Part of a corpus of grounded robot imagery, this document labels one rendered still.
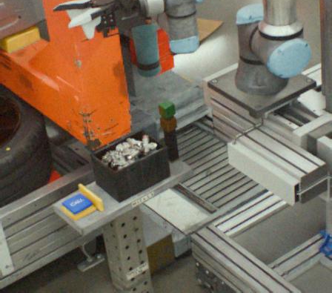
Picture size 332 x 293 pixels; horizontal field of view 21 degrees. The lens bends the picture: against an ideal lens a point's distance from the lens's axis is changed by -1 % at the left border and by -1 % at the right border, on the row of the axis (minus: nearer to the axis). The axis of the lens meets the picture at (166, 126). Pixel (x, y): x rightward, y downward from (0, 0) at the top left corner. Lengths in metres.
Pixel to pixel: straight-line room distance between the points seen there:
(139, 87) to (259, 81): 1.24
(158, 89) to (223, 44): 0.87
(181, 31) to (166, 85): 1.58
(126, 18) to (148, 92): 1.59
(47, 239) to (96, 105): 0.52
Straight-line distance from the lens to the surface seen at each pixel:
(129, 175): 2.70
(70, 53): 2.71
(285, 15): 2.26
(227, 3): 4.91
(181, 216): 3.24
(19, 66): 3.11
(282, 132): 2.43
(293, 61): 2.30
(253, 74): 2.46
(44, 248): 3.04
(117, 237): 2.83
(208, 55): 4.40
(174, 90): 3.69
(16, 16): 3.16
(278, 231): 2.94
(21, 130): 3.07
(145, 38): 3.21
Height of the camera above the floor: 2.11
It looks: 33 degrees down
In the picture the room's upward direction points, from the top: 7 degrees counter-clockwise
